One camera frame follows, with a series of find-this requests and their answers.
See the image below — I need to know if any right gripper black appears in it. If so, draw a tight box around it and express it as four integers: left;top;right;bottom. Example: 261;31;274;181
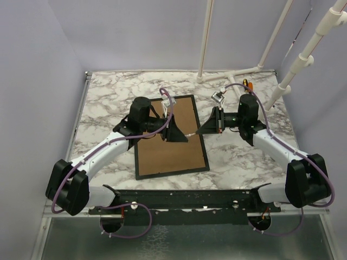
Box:
196;107;245;135

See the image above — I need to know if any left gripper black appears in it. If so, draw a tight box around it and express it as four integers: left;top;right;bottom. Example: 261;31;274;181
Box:
141;113;189;142

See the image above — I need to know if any black picture frame brown backing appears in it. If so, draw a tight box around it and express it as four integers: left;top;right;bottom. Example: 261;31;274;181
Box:
134;95;210;180

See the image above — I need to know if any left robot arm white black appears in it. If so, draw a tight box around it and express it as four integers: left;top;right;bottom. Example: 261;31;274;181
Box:
46;95;188;216

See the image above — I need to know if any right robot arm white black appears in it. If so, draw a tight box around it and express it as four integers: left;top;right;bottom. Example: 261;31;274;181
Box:
196;94;332;212

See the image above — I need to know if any white PVC pipe stand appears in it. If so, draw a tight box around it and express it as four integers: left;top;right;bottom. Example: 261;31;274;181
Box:
196;0;294;83

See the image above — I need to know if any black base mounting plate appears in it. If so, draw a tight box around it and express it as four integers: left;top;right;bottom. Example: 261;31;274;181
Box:
88;189;280;226

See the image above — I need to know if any white PVC jointed pole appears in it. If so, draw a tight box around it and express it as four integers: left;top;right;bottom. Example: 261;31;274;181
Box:
265;1;346;111

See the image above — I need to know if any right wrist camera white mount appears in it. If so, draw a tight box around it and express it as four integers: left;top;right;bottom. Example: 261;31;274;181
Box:
211;92;225;109

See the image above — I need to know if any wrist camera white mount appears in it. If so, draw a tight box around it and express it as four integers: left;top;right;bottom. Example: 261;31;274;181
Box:
161;94;177;118
211;92;225;109

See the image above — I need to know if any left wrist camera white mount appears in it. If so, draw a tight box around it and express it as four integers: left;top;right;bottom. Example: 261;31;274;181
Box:
161;94;177;118

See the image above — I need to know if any aluminium rail left edge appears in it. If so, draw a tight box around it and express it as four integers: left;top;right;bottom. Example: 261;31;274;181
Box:
64;71;93;162

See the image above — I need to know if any aluminium front extrusion rail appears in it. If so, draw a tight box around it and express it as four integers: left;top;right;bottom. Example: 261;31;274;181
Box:
44;204;330;216

